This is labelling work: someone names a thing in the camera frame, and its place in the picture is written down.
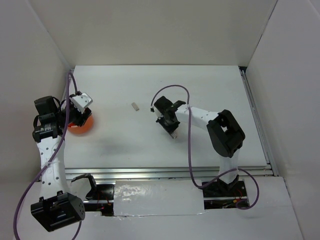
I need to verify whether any white cover sheet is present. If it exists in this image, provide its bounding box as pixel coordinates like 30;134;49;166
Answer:
113;179;205;217

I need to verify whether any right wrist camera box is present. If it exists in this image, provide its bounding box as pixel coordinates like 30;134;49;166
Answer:
150;103;163;118

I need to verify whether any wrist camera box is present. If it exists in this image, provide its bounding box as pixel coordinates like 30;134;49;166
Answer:
150;103;163;118
69;92;93;114

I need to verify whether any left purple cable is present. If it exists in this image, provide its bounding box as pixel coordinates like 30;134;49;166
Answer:
13;71;83;240

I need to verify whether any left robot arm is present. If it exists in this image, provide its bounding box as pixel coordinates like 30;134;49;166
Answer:
30;91;99;232

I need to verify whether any aluminium right rail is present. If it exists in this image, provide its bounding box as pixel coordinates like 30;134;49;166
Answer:
238;66;280;177

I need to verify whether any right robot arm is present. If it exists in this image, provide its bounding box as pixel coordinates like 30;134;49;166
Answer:
150;96;246;196

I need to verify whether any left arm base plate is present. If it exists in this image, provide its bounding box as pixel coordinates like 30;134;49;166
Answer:
70;173;115;217

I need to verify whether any orange round pen holder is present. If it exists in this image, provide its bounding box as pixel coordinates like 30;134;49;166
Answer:
67;115;94;135

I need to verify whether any beige eraser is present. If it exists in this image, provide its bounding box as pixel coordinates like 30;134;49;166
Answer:
131;102;140;111

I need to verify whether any aluminium rail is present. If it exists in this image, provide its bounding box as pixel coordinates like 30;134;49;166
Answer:
65;164;274;181
238;66;280;177

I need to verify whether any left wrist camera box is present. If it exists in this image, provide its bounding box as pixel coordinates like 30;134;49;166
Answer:
69;92;93;114

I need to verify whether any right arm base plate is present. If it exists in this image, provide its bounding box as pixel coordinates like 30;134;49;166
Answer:
202;180;249;210

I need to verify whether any aluminium front rail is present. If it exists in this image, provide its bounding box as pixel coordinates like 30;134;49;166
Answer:
65;164;274;181

